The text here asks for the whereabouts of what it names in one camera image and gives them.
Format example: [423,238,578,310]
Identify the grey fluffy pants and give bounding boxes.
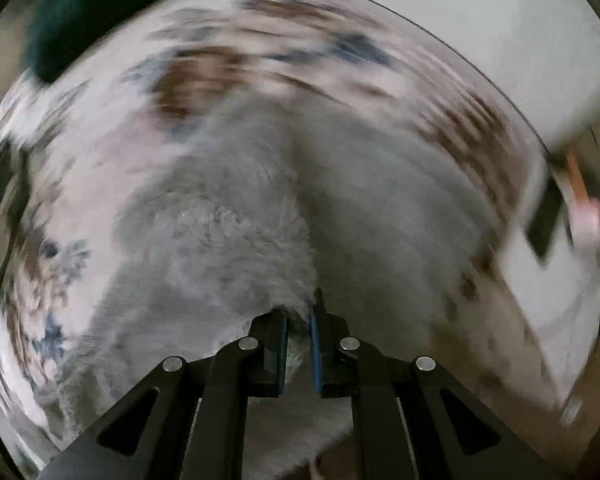
[38,93,498,479]

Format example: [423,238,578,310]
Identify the white bedside cabinet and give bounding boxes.
[498,208,600,406]

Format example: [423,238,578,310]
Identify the floral bed quilt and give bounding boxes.
[0,0,555,471]

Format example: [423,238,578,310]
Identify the white bed headboard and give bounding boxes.
[373,0,600,148]

